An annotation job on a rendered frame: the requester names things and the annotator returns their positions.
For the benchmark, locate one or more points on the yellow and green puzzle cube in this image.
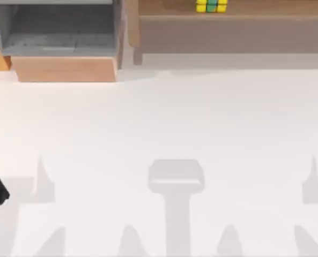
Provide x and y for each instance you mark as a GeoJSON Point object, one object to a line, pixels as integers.
{"type": "Point", "coordinates": [211, 6]}

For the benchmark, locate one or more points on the brown wooden open shelf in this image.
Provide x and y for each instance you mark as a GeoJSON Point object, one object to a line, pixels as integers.
{"type": "Point", "coordinates": [228, 32]}

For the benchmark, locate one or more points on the pale wooden drawer front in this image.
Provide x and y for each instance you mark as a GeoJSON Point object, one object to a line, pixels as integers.
{"type": "Point", "coordinates": [63, 69]}

